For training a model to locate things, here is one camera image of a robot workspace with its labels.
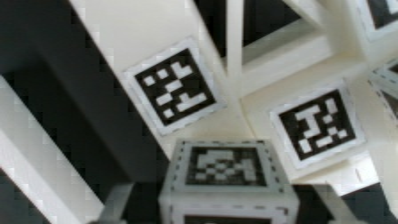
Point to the white chair leg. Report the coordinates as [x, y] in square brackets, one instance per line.
[384, 82]
[226, 187]

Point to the white chair back piece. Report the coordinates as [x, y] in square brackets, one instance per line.
[187, 79]

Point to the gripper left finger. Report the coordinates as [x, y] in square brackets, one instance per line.
[111, 215]

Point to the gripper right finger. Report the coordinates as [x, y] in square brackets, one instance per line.
[333, 213]

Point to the white U-shaped fence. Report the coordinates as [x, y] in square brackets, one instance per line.
[38, 167]

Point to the white chair seat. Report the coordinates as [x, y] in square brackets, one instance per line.
[317, 113]

